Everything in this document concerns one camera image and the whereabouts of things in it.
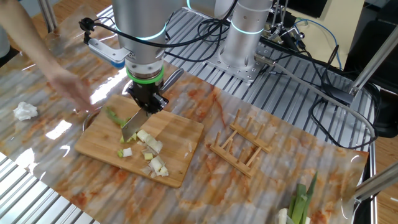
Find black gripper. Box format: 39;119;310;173
125;80;170;115

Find steel kitchen knife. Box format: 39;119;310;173
121;68;185;142

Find long scallion stalk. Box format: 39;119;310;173
104;106;131;128

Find person right forearm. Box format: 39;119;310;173
0;0;63;80

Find person right hand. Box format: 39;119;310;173
48;70;96;113

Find wooden cutting board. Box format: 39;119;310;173
74;94;205;189

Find ragged white scallion piece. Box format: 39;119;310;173
150;140;164;154

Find round metal rim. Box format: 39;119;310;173
82;107;102;132

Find cut white scallion chunk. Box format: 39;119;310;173
148;155;170;178

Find wooden dish rack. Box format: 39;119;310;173
209;108;273;179

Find orange marble pattern mat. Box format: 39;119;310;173
0;4;369;224

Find white crumpled tissue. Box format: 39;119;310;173
13;101;39;122

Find person in white shirt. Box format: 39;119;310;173
0;24;11;60

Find plastic wrapped scallion bundle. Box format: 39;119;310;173
277;170;319;224

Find black power adapter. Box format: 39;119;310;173
322;82;354;105

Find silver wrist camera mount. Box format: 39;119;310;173
78;17;132;70

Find black coiled cable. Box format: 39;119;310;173
197;17;233;44

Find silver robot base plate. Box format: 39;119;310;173
205;42;266;84

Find aluminium frame post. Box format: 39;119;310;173
353;161;398;200
37;0;59;34
348;26;398;96

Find metal camera stand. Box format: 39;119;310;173
266;0;307;48

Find grey flexible hose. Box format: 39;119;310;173
254;54;377;138

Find blue cable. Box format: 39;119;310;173
294;18;343;70

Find black looped floor cable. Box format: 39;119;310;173
310;46;379;151

